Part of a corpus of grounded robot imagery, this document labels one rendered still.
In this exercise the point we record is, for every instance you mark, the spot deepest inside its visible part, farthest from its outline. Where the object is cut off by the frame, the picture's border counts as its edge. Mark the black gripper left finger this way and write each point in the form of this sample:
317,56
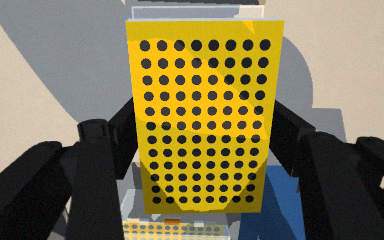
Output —
35,188

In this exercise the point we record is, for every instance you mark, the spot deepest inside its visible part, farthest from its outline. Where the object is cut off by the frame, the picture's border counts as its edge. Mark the blue bin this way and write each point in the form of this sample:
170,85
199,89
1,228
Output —
281,216

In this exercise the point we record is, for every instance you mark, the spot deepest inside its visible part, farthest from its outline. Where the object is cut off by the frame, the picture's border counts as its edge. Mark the grey box with green button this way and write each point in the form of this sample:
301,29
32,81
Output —
58,232

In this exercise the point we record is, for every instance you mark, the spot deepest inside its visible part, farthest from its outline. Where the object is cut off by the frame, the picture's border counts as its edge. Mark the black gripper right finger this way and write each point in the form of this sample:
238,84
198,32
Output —
335,203

